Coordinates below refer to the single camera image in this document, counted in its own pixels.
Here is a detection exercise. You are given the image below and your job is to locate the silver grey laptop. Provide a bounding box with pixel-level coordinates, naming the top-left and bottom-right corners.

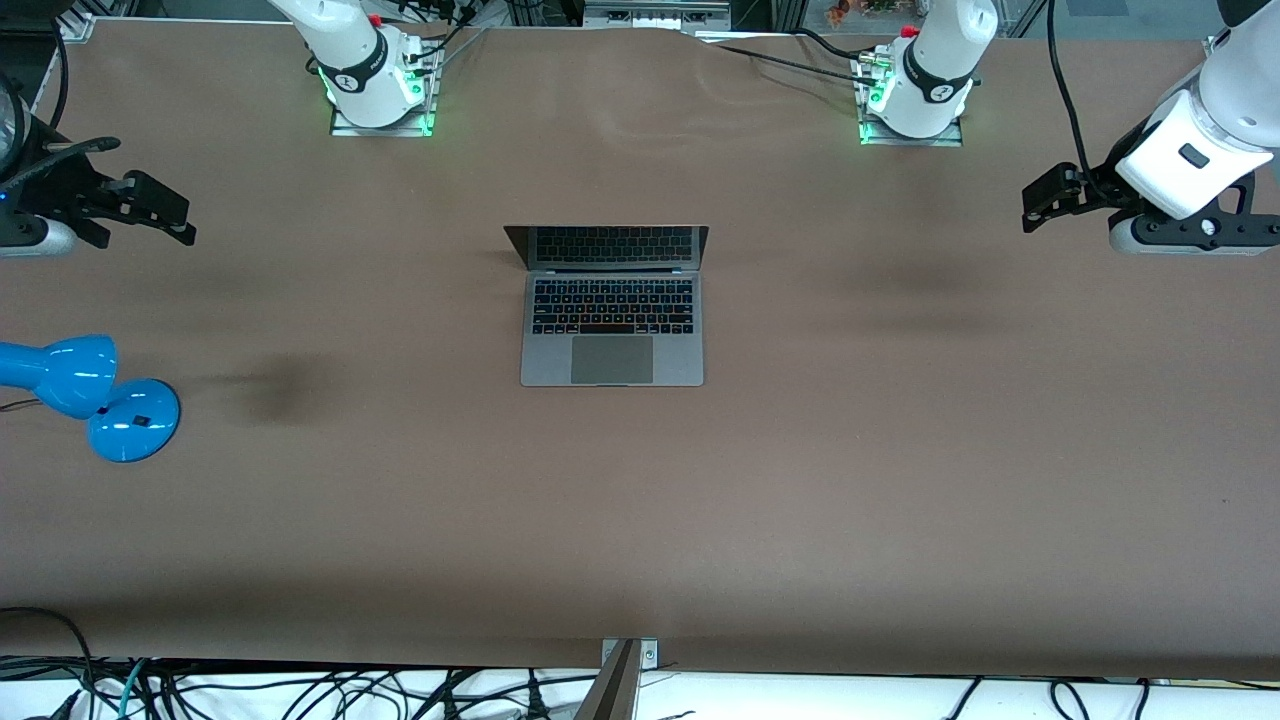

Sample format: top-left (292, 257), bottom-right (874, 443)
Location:
top-left (503, 224), bottom-right (710, 388)

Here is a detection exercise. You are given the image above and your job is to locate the blue desk lamp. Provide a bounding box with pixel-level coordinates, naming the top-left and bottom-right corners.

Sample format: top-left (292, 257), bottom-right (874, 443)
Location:
top-left (0, 333), bottom-right (183, 464)

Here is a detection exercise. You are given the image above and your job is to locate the grey power strip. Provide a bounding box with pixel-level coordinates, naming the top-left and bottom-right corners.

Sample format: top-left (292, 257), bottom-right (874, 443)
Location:
top-left (584, 0), bottom-right (732, 32)

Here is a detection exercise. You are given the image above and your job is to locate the white sheet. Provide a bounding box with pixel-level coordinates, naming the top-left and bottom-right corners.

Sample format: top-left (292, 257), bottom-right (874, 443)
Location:
top-left (0, 664), bottom-right (1280, 720)

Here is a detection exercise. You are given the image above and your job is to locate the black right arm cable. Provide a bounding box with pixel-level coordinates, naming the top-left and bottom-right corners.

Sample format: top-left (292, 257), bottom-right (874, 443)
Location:
top-left (48, 18), bottom-right (73, 133)

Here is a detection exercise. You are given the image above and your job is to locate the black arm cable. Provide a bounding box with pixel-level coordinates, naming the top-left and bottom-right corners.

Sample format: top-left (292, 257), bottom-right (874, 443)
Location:
top-left (48, 18), bottom-right (73, 133)
top-left (1045, 0), bottom-right (1127, 201)

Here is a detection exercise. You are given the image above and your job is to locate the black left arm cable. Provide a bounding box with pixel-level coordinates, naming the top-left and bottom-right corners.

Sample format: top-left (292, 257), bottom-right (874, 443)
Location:
top-left (1045, 0), bottom-right (1127, 201)

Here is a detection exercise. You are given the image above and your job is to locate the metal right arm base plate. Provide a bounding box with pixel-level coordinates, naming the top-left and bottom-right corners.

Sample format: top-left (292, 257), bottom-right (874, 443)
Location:
top-left (328, 38), bottom-right (438, 138)

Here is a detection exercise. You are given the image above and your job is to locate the black cable on table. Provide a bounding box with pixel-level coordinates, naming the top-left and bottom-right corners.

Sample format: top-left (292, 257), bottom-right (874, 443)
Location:
top-left (712, 42), bottom-right (873, 83)
top-left (795, 28), bottom-right (867, 61)

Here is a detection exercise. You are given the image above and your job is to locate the black base cable bundle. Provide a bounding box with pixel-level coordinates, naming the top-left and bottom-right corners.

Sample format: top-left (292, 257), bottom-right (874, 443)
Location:
top-left (398, 0), bottom-right (485, 63)

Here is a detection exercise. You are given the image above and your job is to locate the black looped floor cable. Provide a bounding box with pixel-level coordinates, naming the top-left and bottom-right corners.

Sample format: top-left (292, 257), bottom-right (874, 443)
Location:
top-left (0, 605), bottom-right (97, 720)

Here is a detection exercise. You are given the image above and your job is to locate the teal floor cable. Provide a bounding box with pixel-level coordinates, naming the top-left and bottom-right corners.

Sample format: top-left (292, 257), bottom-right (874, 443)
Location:
top-left (118, 658), bottom-right (153, 720)

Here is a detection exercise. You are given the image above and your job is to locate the metal camera post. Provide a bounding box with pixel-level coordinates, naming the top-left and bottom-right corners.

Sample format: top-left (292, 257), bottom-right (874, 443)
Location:
top-left (575, 638), bottom-right (661, 720)

